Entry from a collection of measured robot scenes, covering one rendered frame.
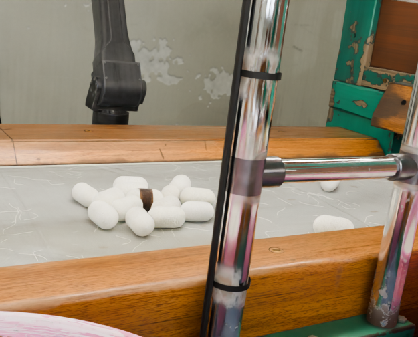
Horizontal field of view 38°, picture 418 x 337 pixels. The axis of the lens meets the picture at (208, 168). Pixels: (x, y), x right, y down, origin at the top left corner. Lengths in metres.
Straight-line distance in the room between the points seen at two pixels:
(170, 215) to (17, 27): 2.14
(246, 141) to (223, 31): 2.61
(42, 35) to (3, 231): 2.16
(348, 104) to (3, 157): 0.61
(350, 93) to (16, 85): 1.81
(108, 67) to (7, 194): 0.45
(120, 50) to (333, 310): 0.67
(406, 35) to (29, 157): 0.61
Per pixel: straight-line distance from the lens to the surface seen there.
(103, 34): 1.06
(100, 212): 0.53
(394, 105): 0.96
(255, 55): 0.35
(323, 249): 0.49
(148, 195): 0.58
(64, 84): 2.70
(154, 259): 0.42
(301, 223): 0.62
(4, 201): 0.60
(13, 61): 2.65
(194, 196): 0.60
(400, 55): 1.04
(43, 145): 0.73
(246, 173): 0.36
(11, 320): 0.34
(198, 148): 0.81
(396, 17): 1.05
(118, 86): 1.02
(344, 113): 1.10
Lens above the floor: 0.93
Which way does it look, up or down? 14 degrees down
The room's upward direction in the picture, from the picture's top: 7 degrees clockwise
